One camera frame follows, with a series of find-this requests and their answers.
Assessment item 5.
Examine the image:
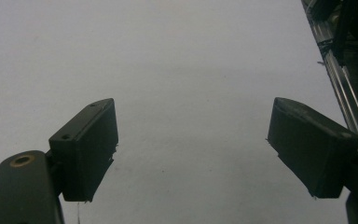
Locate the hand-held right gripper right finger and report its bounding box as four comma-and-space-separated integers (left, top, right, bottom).
267, 96, 358, 200

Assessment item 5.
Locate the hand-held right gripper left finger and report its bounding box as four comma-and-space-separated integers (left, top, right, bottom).
48, 97, 119, 203

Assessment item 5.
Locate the aluminium frame rail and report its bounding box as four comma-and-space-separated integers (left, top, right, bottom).
300, 0, 358, 157

